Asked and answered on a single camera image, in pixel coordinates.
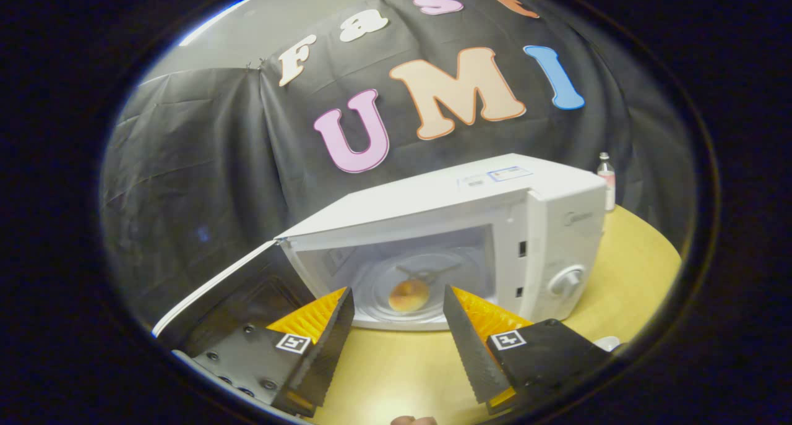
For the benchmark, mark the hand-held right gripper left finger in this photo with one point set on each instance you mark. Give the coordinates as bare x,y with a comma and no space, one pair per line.
328,344

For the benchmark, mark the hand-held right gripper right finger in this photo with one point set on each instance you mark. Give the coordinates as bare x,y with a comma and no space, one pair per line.
471,351

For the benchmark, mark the glazed donut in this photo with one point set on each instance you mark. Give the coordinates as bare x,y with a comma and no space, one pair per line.
408,295

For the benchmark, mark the white microwave oven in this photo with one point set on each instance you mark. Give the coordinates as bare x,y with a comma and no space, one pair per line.
464,202

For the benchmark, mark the white square plate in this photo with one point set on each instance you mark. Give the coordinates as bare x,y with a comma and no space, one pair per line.
609,343

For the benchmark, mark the black backdrop cloth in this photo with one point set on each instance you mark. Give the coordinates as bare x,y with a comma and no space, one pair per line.
216,165

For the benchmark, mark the small clear bottle pink label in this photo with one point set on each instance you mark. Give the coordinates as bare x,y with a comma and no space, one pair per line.
607,180

